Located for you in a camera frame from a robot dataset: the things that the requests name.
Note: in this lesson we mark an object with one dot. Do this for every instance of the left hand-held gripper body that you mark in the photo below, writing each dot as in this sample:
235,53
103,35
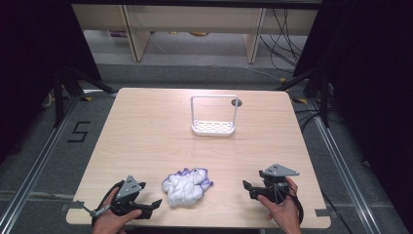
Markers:
128,191

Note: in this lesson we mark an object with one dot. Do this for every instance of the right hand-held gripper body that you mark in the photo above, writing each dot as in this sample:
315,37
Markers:
276,182

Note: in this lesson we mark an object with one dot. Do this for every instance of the white cloth with purple edge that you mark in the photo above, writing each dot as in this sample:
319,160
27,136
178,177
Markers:
186,187

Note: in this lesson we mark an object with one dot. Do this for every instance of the white plastic rack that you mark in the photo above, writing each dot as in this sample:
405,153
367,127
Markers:
213,127

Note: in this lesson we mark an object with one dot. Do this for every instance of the person's right hand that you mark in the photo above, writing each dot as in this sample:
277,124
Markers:
284,214

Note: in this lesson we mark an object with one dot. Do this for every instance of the person's left hand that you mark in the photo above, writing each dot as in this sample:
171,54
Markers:
112,221

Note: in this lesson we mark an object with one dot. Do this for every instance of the round grey table grommet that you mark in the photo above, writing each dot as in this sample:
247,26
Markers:
236,102

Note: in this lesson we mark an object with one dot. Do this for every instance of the yellow tape piece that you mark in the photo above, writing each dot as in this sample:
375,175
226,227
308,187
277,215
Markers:
86,98
300,101

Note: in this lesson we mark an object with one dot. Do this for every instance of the black metal stand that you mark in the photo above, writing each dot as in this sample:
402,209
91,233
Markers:
316,87
69,87

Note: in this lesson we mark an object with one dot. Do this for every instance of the dark curtain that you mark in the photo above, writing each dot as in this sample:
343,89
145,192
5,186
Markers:
29,65
373,81

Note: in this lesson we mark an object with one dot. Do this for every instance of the pale wooden desk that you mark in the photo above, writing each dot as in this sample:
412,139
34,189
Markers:
195,19

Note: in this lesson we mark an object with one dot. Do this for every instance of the aluminium floor rail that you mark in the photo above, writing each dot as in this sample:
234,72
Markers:
35,165
344,172

